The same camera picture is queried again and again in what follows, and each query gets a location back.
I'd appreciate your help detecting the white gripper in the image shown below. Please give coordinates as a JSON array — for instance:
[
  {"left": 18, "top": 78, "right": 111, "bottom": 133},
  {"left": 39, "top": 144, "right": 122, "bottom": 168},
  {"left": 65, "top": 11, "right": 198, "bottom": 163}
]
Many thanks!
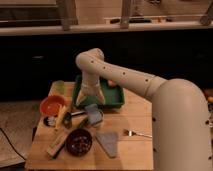
[{"left": 76, "top": 82, "right": 105, "bottom": 106}]

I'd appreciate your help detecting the blue sponge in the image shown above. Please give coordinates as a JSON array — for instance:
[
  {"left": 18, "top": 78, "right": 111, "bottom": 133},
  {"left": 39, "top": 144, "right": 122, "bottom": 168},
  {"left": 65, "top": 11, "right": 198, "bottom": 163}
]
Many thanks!
[{"left": 85, "top": 104, "right": 102, "bottom": 125}]

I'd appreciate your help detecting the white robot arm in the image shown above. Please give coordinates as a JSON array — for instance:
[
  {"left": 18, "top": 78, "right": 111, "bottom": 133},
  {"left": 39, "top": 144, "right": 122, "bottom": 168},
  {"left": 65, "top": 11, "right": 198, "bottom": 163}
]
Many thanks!
[{"left": 76, "top": 48, "right": 213, "bottom": 171}]

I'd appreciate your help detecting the translucent green cup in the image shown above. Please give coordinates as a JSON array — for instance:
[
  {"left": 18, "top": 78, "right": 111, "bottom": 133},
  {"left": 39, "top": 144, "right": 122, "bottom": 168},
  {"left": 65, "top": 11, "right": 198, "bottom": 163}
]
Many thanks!
[{"left": 53, "top": 80, "right": 65, "bottom": 95}]

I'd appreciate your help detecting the orange fruit toy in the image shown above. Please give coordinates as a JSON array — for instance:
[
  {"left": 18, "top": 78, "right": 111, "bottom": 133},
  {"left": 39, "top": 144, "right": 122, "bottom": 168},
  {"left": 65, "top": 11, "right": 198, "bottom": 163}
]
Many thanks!
[{"left": 107, "top": 80, "right": 117, "bottom": 88}]

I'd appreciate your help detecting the green plastic tray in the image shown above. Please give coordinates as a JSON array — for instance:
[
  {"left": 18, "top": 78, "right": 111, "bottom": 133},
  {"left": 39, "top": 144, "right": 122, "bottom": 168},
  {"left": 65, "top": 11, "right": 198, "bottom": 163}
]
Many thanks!
[{"left": 72, "top": 75, "right": 125, "bottom": 109}]

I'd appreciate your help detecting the green cucumber toy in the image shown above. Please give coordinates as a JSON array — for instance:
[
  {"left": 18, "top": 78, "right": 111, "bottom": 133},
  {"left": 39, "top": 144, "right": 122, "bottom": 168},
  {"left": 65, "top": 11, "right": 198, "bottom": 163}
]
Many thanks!
[{"left": 77, "top": 118, "right": 89, "bottom": 129}]

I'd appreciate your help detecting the metal measuring scoop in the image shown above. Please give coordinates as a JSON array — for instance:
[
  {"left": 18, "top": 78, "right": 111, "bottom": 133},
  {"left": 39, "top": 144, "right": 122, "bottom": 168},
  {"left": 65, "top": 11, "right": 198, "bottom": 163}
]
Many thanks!
[{"left": 62, "top": 111, "right": 86, "bottom": 129}]

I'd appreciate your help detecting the orange bowl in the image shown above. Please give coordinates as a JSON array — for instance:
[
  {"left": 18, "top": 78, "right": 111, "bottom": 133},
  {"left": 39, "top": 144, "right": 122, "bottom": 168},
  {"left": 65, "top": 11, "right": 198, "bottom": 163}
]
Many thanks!
[{"left": 39, "top": 95, "right": 66, "bottom": 116}]

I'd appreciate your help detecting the grey folded cloth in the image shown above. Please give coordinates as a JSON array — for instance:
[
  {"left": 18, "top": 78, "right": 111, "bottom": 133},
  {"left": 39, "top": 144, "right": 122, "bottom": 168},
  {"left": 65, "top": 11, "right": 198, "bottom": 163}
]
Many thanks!
[{"left": 96, "top": 132, "right": 118, "bottom": 158}]

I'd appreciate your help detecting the dark brown bowl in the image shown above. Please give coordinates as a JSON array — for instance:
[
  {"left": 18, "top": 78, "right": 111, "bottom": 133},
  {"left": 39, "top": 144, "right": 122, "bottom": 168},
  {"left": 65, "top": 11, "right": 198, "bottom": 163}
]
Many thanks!
[{"left": 65, "top": 129, "right": 92, "bottom": 157}]

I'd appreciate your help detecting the metal fork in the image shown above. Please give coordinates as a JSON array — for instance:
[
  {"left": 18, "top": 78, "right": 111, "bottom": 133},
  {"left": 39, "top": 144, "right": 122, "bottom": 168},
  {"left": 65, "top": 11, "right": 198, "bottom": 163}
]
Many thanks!
[{"left": 123, "top": 129, "right": 152, "bottom": 138}]

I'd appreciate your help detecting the black cable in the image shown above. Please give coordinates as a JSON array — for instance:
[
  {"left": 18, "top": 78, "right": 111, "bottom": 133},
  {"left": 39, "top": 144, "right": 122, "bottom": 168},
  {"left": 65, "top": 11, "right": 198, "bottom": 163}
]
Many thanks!
[{"left": 0, "top": 127, "right": 27, "bottom": 161}]

